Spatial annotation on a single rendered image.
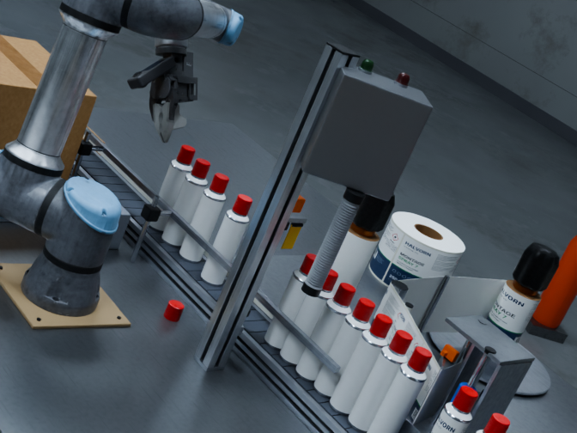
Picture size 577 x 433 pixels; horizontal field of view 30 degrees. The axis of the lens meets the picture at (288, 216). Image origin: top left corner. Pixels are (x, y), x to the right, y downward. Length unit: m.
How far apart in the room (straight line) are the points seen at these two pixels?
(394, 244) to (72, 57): 1.02
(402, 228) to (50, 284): 0.97
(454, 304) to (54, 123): 0.99
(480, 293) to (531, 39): 8.36
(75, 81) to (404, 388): 0.81
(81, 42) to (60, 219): 0.33
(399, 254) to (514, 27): 8.34
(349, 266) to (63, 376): 0.75
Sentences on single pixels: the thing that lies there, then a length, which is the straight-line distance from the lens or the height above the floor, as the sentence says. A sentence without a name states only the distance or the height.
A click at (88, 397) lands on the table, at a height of 0.83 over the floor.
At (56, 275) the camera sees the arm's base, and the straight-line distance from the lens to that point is 2.06.
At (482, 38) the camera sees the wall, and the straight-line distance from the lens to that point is 11.12.
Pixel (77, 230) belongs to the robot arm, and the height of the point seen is 1.01.
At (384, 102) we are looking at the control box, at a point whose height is 1.45.
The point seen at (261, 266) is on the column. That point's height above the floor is 1.07.
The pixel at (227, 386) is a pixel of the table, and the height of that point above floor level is 0.83.
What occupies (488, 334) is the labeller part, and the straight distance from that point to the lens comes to 1.98.
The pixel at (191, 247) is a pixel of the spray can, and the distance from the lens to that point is 2.35.
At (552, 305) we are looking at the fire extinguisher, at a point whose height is 0.17.
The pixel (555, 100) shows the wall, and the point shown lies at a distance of 10.51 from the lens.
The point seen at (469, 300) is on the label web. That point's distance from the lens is 2.48.
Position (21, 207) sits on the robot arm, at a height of 1.00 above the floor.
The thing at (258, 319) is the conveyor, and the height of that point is 0.88.
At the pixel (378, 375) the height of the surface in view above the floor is 1.00.
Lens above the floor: 1.85
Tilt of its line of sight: 20 degrees down
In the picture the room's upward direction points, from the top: 24 degrees clockwise
